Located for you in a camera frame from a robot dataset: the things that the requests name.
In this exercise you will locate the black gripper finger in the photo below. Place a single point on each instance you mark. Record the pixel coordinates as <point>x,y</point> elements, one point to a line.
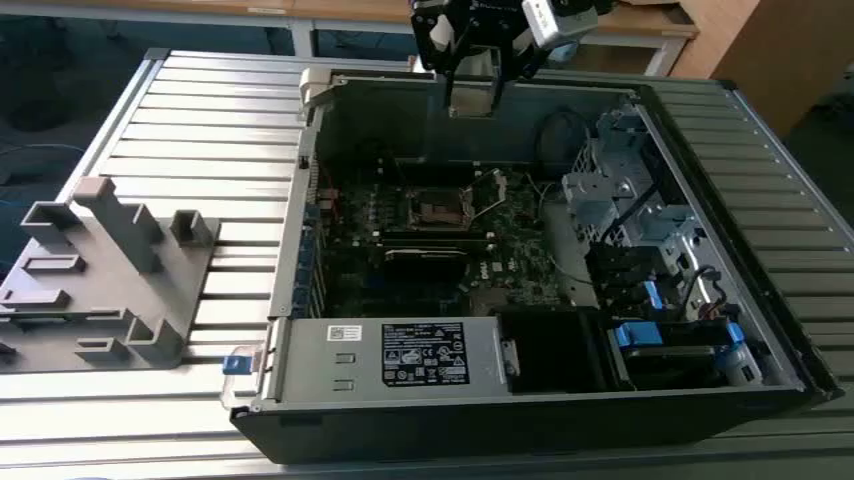
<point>452,87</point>
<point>500,90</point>

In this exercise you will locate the CPU with silver top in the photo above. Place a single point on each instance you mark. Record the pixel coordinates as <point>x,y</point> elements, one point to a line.
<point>472,100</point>

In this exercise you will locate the CPU socket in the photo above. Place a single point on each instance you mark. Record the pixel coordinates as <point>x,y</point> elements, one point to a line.
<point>436,207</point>

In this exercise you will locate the grey plastic case latch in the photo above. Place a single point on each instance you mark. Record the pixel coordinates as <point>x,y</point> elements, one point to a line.
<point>314,82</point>

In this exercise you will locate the silver metal drive cage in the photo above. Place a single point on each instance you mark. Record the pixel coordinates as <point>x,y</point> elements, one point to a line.
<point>590,192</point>

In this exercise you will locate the green motherboard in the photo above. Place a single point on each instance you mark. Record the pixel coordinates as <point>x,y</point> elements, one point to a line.
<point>527,250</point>

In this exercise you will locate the black graphics card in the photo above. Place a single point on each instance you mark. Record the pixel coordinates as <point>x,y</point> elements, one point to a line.
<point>427,270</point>

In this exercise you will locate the wooden cabinet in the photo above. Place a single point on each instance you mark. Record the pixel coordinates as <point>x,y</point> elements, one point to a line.
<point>781,45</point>

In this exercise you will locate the blue plastic drive clip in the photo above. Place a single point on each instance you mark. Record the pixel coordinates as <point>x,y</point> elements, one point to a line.
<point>654,295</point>

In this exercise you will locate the hard disk in blue carrier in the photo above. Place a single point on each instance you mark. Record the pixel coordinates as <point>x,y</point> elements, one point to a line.
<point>636,334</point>

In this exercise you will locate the grey plastic parts rack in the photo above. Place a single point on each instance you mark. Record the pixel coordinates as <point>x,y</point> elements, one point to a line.
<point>120,235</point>

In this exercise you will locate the grey power supply unit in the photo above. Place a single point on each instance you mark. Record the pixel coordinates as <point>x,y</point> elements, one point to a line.
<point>307,365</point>

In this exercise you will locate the blue case latch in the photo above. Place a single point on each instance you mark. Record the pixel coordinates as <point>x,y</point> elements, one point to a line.
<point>235,364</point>

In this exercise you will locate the black open PC case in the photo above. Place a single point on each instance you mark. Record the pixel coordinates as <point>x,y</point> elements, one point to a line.
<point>467,435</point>

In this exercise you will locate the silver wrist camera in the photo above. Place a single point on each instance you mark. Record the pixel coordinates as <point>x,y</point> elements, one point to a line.
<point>540,22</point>

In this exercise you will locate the wooden desk white frame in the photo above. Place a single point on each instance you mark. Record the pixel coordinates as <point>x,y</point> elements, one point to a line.
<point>167,12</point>
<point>650,29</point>

